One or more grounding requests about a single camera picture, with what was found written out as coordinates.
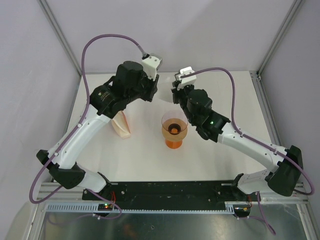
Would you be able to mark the orange glass coffee carafe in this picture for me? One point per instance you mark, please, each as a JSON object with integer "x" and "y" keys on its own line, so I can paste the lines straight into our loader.
{"x": 173, "y": 144}

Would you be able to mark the aluminium frame post left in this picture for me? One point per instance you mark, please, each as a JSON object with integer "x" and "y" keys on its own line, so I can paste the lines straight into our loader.
{"x": 52, "y": 20}

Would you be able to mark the aluminium front frame rail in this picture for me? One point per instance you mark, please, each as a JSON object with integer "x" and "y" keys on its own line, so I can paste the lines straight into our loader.
{"x": 46, "y": 188}

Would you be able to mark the aluminium frame post right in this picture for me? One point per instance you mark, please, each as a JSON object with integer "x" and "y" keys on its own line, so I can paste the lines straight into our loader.
{"x": 281, "y": 33}

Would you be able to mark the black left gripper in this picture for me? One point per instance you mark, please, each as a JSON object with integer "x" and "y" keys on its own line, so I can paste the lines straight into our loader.
{"x": 152, "y": 87}

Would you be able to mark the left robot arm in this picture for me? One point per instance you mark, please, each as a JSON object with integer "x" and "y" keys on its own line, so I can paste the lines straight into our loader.
{"x": 61, "y": 160}

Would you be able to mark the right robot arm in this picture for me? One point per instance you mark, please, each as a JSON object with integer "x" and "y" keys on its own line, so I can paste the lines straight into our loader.
{"x": 282, "y": 165}

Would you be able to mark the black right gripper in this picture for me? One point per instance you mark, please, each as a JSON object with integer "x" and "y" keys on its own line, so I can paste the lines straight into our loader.
{"x": 176, "y": 92}

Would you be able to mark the clear pink glass dripper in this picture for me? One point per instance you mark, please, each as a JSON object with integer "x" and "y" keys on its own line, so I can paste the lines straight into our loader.
{"x": 174, "y": 119}

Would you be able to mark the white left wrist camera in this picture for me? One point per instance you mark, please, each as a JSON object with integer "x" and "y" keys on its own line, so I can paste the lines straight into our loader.
{"x": 151, "y": 63}

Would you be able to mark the aluminium frame post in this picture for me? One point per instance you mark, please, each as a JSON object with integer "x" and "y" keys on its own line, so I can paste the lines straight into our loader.
{"x": 281, "y": 33}
{"x": 52, "y": 20}

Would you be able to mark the grey slotted cable duct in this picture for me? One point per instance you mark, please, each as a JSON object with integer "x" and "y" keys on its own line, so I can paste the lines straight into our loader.
{"x": 98, "y": 207}

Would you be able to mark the aluminium side rail right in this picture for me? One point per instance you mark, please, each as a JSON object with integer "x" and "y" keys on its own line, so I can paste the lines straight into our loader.
{"x": 265, "y": 107}

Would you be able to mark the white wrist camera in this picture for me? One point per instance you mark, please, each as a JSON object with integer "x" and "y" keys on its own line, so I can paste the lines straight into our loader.
{"x": 184, "y": 77}
{"x": 151, "y": 63}

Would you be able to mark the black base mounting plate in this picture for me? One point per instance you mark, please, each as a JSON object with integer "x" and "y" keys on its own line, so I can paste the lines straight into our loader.
{"x": 195, "y": 195}

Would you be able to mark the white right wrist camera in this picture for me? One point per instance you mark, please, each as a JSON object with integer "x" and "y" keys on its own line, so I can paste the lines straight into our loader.
{"x": 184, "y": 77}

